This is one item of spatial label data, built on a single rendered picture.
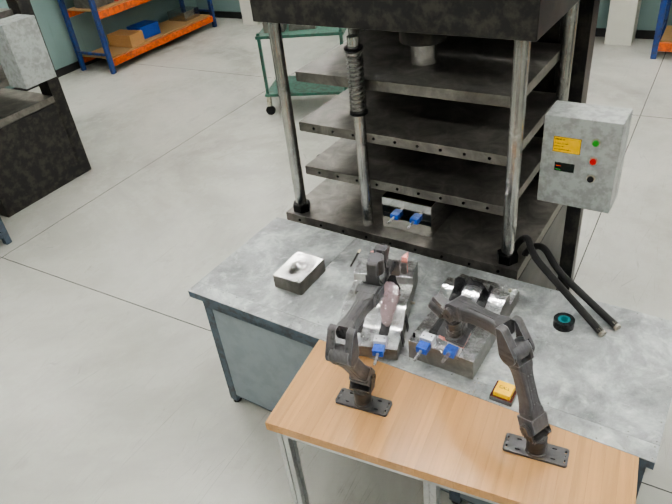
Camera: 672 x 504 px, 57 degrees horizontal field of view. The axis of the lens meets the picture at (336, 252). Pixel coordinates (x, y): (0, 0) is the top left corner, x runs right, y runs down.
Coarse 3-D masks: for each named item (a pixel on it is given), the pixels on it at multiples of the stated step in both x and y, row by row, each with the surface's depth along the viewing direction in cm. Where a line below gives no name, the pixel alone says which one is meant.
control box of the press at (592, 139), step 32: (544, 128) 252; (576, 128) 245; (608, 128) 238; (544, 160) 259; (576, 160) 252; (608, 160) 245; (544, 192) 267; (576, 192) 259; (608, 192) 252; (576, 224) 273
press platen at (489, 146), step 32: (384, 96) 330; (416, 96) 325; (544, 96) 308; (320, 128) 308; (352, 128) 300; (384, 128) 296; (416, 128) 293; (448, 128) 289; (480, 128) 285; (480, 160) 269
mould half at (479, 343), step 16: (448, 288) 250; (464, 288) 248; (480, 288) 247; (496, 288) 258; (512, 288) 256; (496, 304) 240; (512, 304) 251; (432, 320) 242; (416, 336) 235; (480, 336) 232; (416, 352) 235; (432, 352) 230; (464, 352) 225; (480, 352) 226; (448, 368) 230; (464, 368) 225
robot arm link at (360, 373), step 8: (336, 344) 194; (344, 344) 195; (336, 352) 192; (344, 352) 191; (336, 360) 193; (344, 360) 191; (360, 360) 204; (344, 368) 200; (352, 368) 197; (360, 368) 205; (368, 368) 212; (352, 376) 209; (360, 376) 207; (368, 376) 212; (360, 384) 217; (368, 384) 214
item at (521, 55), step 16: (576, 16) 276; (272, 32) 284; (352, 32) 340; (272, 48) 288; (528, 48) 227; (528, 64) 231; (560, 64) 290; (288, 80) 299; (512, 80) 236; (560, 80) 293; (288, 96) 302; (512, 96) 239; (560, 96) 297; (288, 112) 306; (512, 112) 242; (288, 128) 311; (512, 128) 245; (288, 144) 316; (512, 144) 249; (512, 160) 253; (512, 176) 257; (304, 192) 334; (512, 192) 261; (304, 208) 336; (512, 208) 265; (512, 224) 270; (512, 240) 275; (512, 256) 279
